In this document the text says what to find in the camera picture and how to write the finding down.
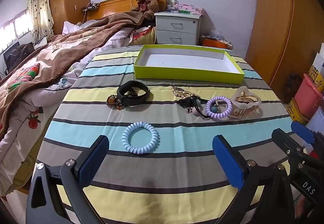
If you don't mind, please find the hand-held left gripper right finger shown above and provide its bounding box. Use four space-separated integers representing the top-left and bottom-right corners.
212 135 295 224

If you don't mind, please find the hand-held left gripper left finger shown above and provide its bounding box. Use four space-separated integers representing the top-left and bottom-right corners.
26 135 110 224

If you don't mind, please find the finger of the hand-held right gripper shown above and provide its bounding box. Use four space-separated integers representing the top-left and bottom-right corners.
291 121 324 162
272 128 308 164

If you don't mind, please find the light blue spiral hair tie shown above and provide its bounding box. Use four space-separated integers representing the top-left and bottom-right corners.
122 122 159 155

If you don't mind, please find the purple spiral hair tie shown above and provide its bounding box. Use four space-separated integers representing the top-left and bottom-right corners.
206 96 232 120

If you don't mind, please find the brown bead bracelet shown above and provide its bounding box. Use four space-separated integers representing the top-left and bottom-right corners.
106 94 127 110

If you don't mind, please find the black wristband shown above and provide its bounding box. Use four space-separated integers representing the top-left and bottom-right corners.
117 81 150 106

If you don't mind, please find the black cord hair tie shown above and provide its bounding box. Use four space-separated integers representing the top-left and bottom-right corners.
178 95 218 118

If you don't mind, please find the green cardboard box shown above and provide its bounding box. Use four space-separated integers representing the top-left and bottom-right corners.
133 45 245 85

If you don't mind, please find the person's right hand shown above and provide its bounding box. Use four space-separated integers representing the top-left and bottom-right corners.
294 194 308 219

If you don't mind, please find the yellow printed box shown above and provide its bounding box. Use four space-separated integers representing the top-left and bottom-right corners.
286 97 310 125

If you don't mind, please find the pink plastic bucket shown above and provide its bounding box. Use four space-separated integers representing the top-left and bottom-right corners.
294 73 324 119

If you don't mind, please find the gold bangle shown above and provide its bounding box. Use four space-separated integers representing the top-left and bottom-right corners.
234 96 259 117

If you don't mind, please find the white hair claw clip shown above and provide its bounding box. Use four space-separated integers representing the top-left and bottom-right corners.
230 85 261 119

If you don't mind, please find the brown blanket bed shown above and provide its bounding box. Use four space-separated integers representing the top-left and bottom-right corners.
0 21 137 195

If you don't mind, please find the brown printed blanket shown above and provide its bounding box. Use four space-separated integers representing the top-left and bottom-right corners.
0 12 145 138

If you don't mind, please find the large wooden wardrobe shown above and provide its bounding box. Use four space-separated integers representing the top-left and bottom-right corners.
245 0 324 104

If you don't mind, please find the orange box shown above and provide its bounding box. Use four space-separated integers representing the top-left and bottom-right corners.
202 36 233 50

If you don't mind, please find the clear plastic bag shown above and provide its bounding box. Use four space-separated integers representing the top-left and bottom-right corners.
202 30 231 42

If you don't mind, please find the dark bag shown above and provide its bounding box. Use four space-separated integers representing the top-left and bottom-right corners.
4 42 35 73

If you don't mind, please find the yellow pillow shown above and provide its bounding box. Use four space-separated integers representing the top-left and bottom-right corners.
130 26 157 45

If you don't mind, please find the white nightstand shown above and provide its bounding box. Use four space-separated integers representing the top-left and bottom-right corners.
154 10 204 46

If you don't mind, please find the power strip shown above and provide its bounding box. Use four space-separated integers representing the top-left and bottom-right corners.
81 1 100 12

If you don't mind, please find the window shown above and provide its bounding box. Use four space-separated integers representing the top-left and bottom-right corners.
0 7 34 51

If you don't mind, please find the wooden headboard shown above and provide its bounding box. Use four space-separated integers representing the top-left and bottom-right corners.
86 0 168 22

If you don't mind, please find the pink floral box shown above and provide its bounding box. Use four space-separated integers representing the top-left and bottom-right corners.
177 3 204 15

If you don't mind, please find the patterned curtain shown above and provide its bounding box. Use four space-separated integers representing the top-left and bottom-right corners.
27 0 54 44

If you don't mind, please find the small bottles group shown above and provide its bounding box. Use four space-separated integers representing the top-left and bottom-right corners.
166 0 179 12

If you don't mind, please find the brown teddy bear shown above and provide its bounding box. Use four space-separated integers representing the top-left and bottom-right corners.
130 0 160 21

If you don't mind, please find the gold chain bracelet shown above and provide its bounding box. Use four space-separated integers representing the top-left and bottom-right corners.
172 86 201 98

